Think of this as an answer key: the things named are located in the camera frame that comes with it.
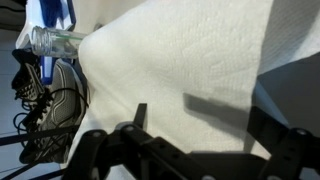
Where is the blue hand brush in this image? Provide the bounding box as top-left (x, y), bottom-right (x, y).
top-left (39, 0), bottom-right (77, 85)

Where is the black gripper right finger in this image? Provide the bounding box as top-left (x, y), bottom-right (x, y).
top-left (246, 106), bottom-right (320, 180)

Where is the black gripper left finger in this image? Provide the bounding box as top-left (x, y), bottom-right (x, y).
top-left (61, 103), bottom-right (214, 180)

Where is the grey sneaker with black laces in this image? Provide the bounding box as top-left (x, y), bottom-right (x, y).
top-left (11, 48), bottom-right (91, 164)

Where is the clear glass jar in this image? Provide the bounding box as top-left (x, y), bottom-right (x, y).
top-left (30, 25), bottom-right (86, 60)

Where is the white kitchen paper sheet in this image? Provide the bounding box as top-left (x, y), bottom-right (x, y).
top-left (66, 0), bottom-right (320, 161)

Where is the black floor mat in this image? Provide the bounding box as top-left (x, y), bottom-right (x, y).
top-left (0, 0), bottom-right (29, 33)

